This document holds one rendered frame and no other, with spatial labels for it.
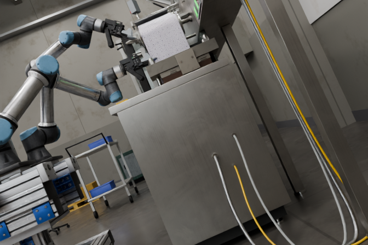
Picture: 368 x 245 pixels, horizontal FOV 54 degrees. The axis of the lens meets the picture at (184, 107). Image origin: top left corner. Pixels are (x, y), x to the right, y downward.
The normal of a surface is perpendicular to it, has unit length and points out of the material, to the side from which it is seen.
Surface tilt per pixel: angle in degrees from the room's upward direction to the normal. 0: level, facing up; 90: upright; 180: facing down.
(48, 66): 86
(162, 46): 90
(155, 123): 90
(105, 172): 90
